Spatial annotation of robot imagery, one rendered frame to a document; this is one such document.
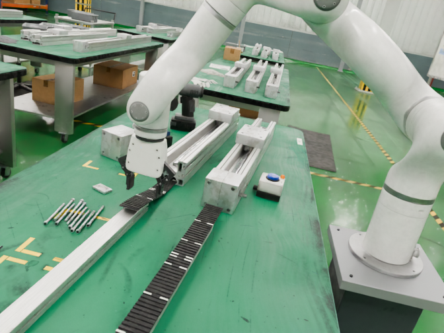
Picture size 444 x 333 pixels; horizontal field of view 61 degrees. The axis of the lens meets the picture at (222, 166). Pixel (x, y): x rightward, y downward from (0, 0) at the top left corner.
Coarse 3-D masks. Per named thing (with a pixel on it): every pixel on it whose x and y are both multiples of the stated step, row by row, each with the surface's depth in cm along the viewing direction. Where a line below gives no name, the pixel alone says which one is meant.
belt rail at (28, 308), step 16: (144, 208) 101; (112, 224) 90; (128, 224) 95; (96, 240) 83; (112, 240) 87; (80, 256) 77; (96, 256) 81; (48, 272) 72; (64, 272) 72; (80, 272) 76; (32, 288) 67; (48, 288) 68; (64, 288) 71; (16, 304) 63; (32, 304) 64; (48, 304) 67; (0, 320) 60; (16, 320) 60; (32, 320) 63
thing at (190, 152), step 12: (192, 132) 149; (204, 132) 160; (216, 132) 155; (228, 132) 177; (180, 144) 134; (192, 144) 147; (204, 144) 138; (216, 144) 158; (168, 156) 123; (180, 156) 131; (192, 156) 125; (204, 156) 143; (180, 168) 123; (192, 168) 129; (180, 180) 124
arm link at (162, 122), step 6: (144, 72) 90; (138, 84) 91; (168, 108) 93; (162, 114) 91; (168, 114) 95; (156, 120) 91; (162, 120) 93; (144, 126) 92; (150, 126) 92; (156, 126) 92; (162, 126) 93
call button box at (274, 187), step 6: (264, 174) 128; (264, 180) 123; (270, 180) 124; (276, 180) 124; (282, 180) 126; (258, 186) 124; (264, 186) 123; (270, 186) 123; (276, 186) 122; (282, 186) 122; (258, 192) 125; (264, 192) 124; (270, 192) 124; (276, 192) 123; (270, 198) 124; (276, 198) 124
